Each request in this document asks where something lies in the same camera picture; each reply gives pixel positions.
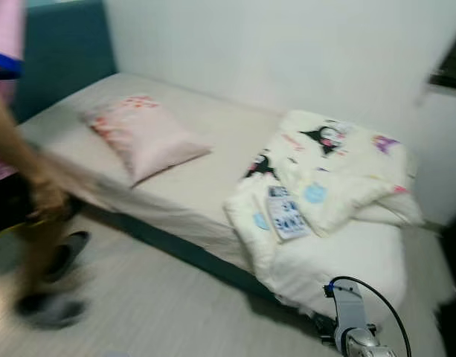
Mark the blue white printed packet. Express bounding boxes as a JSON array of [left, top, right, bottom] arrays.
[[266, 186, 312, 241]]

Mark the cream cartoon print quilt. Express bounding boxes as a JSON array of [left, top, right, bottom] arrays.
[[224, 110, 426, 317]]

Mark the pink floral pillow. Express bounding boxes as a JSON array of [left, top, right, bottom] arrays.
[[79, 93, 212, 187]]

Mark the bare person hand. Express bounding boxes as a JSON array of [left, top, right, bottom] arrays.
[[27, 175, 68, 220]]

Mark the large black furniture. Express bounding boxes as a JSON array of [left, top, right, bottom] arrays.
[[436, 212, 456, 357]]

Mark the cream sheeted mattress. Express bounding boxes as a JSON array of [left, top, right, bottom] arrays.
[[19, 72, 426, 321]]

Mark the dark grey slipper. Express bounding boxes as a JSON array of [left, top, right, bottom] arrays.
[[16, 292, 87, 329], [45, 231, 91, 283]]

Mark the person in pink shirt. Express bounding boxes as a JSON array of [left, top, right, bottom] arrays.
[[0, 0, 76, 298]]

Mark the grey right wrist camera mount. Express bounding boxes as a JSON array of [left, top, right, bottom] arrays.
[[328, 279, 377, 332]]

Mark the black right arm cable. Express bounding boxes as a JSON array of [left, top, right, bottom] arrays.
[[328, 277, 412, 357]]

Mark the teal upholstered bed frame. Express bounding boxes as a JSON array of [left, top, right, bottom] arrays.
[[10, 0, 336, 332]]

